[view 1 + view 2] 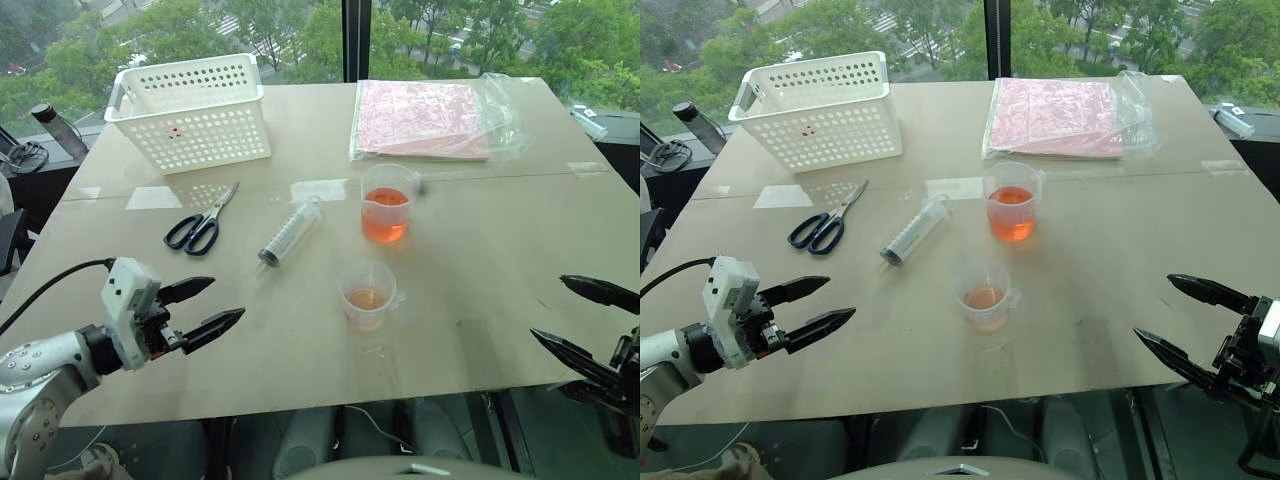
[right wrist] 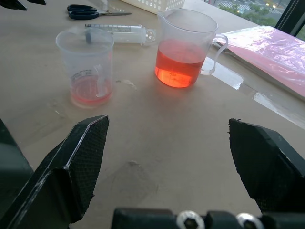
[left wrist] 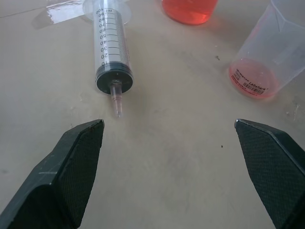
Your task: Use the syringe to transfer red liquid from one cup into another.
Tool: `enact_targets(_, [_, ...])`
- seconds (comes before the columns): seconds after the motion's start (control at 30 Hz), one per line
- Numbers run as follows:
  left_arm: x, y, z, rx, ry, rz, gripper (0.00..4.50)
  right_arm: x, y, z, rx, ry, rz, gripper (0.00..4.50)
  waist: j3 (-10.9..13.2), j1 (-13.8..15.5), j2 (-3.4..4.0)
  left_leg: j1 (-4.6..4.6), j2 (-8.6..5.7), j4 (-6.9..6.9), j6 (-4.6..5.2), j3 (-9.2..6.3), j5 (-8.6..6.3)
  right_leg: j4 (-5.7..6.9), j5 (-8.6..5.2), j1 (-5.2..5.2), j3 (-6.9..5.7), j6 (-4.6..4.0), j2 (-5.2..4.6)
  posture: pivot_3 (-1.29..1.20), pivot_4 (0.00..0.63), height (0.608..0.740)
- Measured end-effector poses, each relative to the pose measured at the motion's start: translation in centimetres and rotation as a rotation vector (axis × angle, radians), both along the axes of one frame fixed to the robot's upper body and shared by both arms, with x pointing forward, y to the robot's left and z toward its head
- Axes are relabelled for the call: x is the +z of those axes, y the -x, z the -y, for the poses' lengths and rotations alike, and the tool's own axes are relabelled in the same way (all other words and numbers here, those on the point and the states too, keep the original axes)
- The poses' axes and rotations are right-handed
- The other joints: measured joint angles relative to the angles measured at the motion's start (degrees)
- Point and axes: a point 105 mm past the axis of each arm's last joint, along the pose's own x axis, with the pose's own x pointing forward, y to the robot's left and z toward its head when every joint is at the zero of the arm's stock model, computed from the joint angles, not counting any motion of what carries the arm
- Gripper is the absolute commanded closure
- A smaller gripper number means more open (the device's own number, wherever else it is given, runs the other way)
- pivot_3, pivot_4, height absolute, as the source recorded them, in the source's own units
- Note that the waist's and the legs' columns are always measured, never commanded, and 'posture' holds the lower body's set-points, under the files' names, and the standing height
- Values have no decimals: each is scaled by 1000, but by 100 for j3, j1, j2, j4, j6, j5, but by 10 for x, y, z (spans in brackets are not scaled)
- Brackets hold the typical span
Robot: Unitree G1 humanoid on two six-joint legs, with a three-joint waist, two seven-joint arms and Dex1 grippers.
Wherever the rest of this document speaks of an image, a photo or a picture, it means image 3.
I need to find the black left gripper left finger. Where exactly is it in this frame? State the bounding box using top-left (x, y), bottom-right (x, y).
top-left (0, 119), bottom-right (105, 229)

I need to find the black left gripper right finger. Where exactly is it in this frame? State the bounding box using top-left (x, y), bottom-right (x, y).
top-left (234, 118), bottom-right (305, 229)

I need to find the small clear measuring cup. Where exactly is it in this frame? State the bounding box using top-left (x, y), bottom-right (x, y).
top-left (228, 0), bottom-right (305, 99)

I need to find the clear plastic syringe black plunger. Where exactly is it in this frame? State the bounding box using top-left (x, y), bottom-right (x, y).
top-left (82, 0), bottom-right (135, 119)

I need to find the container of red liquid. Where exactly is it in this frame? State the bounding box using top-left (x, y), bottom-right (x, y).
top-left (161, 0), bottom-right (219, 25)

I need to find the clear adhesive tape strip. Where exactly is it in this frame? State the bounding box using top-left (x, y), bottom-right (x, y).
top-left (32, 0), bottom-right (89, 30)

